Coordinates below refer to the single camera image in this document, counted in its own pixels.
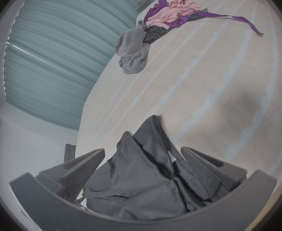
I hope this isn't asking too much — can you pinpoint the pile of clothes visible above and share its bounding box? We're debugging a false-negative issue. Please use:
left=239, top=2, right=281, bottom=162
left=142, top=0, right=264, bottom=44

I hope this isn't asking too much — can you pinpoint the grey knit garment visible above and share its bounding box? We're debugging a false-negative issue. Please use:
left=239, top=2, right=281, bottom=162
left=114, top=26, right=151, bottom=74

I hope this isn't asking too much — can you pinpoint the black chest of drawers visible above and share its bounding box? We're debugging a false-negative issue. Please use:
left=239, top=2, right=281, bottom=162
left=64, top=143, right=77, bottom=163

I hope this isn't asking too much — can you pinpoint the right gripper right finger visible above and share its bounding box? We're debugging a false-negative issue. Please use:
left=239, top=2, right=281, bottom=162
left=180, top=146, right=247, bottom=201

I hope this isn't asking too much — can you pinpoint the bed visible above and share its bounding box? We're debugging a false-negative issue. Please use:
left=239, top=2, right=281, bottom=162
left=76, top=0, right=282, bottom=186

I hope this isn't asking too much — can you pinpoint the blue-green curtain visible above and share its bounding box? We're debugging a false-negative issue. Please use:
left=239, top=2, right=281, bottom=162
left=3, top=43, right=94, bottom=132
left=7, top=0, right=144, bottom=84

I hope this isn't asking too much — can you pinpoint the black T-shirt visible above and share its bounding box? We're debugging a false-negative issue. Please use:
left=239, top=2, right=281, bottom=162
left=82, top=115, right=223, bottom=221

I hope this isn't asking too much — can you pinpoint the grey bedside table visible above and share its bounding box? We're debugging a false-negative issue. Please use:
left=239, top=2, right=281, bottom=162
left=137, top=0, right=153, bottom=9

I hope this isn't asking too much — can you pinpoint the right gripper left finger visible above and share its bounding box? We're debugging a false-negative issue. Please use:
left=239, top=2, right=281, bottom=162
left=35, top=148, right=106, bottom=203

